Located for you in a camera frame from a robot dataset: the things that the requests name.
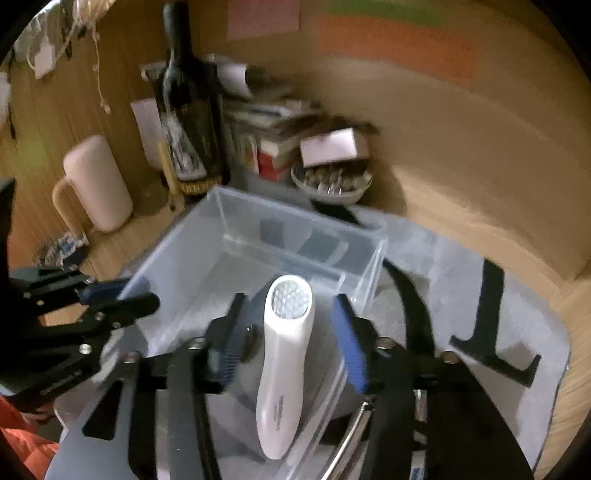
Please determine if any clear plastic storage box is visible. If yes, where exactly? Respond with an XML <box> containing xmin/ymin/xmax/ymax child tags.
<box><xmin>104</xmin><ymin>186</ymin><xmax>389</xmax><ymax>480</ymax></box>

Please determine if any white handheld massager device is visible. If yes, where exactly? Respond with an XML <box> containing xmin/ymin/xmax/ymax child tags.
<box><xmin>256</xmin><ymin>274</ymin><xmax>317</xmax><ymax>461</ymax></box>

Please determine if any stack of books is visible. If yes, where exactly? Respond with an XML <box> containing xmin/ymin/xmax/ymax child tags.
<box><xmin>224</xmin><ymin>95</ymin><xmax>324</xmax><ymax>181</ymax></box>

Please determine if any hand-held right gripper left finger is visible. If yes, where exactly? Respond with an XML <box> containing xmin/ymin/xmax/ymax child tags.
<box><xmin>46</xmin><ymin>293</ymin><xmax>250</xmax><ymax>480</ymax></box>

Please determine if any grey mat with black letters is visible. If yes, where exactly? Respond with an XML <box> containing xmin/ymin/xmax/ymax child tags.
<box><xmin>55</xmin><ymin>203</ymin><xmax>571</xmax><ymax>480</ymax></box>

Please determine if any beige hanging cord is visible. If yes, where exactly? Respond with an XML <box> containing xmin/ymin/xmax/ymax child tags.
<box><xmin>90</xmin><ymin>18</ymin><xmax>112</xmax><ymax>114</ymax></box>

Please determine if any person's orange clothing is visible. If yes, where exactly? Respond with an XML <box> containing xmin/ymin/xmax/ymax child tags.
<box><xmin>0</xmin><ymin>397</ymin><xmax>61</xmax><ymax>480</ymax></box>

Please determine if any blue white crumpled wrapper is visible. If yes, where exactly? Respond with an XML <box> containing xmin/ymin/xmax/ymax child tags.
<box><xmin>34</xmin><ymin>233</ymin><xmax>88</xmax><ymax>266</ymax></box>

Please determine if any white adapter with cable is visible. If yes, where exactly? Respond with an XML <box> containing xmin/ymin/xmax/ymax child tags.
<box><xmin>32</xmin><ymin>44</ymin><xmax>61</xmax><ymax>79</ymax></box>

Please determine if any pink mug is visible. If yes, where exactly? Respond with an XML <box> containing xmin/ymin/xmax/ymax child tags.
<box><xmin>52</xmin><ymin>135</ymin><xmax>134</xmax><ymax>234</ymax></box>

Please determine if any dark wine bottle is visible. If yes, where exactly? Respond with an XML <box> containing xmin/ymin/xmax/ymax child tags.
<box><xmin>154</xmin><ymin>2</ymin><xmax>227</xmax><ymax>183</ymax></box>

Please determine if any green sticky note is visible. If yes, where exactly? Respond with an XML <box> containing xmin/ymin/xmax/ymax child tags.
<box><xmin>328</xmin><ymin>0</ymin><xmax>444</xmax><ymax>27</ymax></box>

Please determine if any pink sticky note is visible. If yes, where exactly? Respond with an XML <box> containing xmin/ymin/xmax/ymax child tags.
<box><xmin>228</xmin><ymin>0</ymin><xmax>302</xmax><ymax>40</ymax></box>

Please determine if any silver metal tube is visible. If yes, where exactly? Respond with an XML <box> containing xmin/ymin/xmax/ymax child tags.
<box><xmin>323</xmin><ymin>399</ymin><xmax>375</xmax><ymax>480</ymax></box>

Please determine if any orange sticky note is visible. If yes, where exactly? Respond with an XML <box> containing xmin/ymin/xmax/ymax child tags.
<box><xmin>318</xmin><ymin>14</ymin><xmax>476</xmax><ymax>86</ymax></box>

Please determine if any yellow stick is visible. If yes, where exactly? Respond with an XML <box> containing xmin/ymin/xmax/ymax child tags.
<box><xmin>157</xmin><ymin>141</ymin><xmax>178</xmax><ymax>210</ymax></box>

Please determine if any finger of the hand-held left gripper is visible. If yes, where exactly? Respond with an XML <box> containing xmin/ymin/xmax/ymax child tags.
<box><xmin>9</xmin><ymin>265</ymin><xmax>151</xmax><ymax>319</ymax></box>
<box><xmin>41</xmin><ymin>292</ymin><xmax>161</xmax><ymax>352</ymax></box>

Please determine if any grey bowl of small parts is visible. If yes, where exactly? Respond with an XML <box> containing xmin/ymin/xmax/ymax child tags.
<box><xmin>291</xmin><ymin>164</ymin><xmax>374</xmax><ymax>205</ymax></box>

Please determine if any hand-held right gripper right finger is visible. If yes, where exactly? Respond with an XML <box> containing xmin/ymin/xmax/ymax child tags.
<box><xmin>330</xmin><ymin>293</ymin><xmax>536</xmax><ymax>480</ymax></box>

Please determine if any white paper sheet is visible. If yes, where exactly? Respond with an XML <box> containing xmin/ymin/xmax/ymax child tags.
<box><xmin>130</xmin><ymin>98</ymin><xmax>167</xmax><ymax>171</ymax></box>

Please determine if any curled white paper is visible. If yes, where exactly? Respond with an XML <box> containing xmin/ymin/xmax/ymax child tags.
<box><xmin>203</xmin><ymin>53</ymin><xmax>254</xmax><ymax>100</ymax></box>

